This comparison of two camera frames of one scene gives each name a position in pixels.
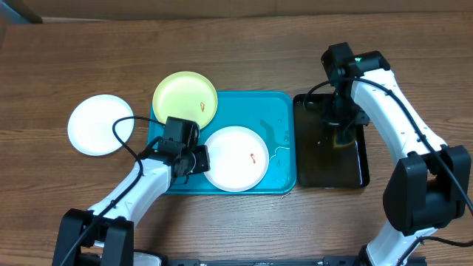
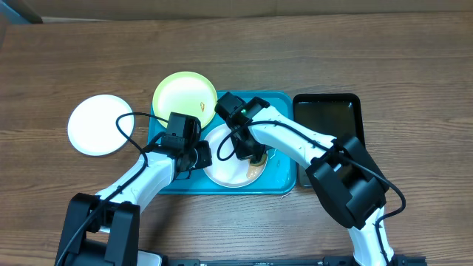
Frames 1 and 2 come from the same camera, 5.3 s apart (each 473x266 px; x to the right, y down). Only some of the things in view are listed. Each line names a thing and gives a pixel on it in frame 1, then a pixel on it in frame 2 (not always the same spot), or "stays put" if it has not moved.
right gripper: [342, 122] -> [250, 151]
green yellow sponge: [344, 137] -> [258, 166]
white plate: [90, 125] stays put
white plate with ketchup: [239, 158] stays put
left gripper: [204, 164] stays put
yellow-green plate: [185, 94] stays put
